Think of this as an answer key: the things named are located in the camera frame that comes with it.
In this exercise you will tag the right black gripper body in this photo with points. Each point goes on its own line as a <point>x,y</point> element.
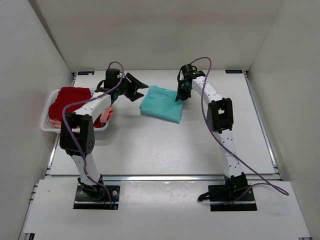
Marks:
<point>184,91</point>

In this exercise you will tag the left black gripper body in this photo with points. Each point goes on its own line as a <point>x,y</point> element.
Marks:
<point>127,88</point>

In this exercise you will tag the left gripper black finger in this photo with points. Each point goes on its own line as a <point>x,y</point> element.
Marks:
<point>134,97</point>
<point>134,81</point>

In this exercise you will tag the teal t shirt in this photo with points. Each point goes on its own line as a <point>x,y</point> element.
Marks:
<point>161,103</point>

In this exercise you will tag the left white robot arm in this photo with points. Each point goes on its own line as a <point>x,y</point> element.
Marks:
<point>77,135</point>

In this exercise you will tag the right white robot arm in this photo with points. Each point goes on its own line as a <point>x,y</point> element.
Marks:
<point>219,119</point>

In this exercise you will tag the red t shirt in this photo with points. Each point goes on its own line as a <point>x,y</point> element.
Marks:
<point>66,96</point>

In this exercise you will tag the white plastic laundry basket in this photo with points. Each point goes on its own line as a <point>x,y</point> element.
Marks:
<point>47,120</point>

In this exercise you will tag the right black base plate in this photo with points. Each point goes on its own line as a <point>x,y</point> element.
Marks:
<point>221,199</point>

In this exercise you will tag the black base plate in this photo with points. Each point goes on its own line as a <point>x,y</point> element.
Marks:
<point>83,201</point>
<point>221,199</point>

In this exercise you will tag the aluminium rail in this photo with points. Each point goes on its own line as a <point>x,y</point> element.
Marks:
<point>272,177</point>

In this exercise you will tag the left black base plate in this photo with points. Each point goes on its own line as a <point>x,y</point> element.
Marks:
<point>83,201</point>

